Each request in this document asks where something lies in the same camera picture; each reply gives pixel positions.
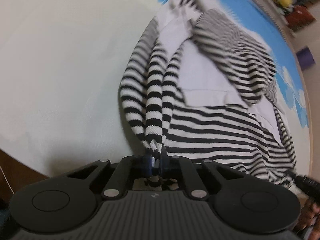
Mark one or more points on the brown red box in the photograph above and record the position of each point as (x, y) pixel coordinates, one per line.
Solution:
(298, 17)

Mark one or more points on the striped garment with white vest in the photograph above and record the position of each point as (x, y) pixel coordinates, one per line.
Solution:
(212, 130)

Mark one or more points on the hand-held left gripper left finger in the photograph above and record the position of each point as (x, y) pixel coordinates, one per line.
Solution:
(147, 166)

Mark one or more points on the purple box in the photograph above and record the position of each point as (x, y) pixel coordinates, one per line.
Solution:
(305, 58)

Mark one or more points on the person's right hand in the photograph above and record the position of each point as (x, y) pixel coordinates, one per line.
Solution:
(311, 212)

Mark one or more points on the blue floral bed sheet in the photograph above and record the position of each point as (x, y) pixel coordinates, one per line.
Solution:
(62, 67)

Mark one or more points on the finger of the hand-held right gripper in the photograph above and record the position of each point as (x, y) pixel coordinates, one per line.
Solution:
(305, 181)

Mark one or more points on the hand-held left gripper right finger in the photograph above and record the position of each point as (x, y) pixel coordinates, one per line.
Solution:
(164, 165)

